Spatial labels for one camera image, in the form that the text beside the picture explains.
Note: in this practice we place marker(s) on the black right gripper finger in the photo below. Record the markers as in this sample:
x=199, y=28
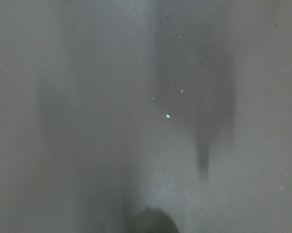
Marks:
x=152, y=221

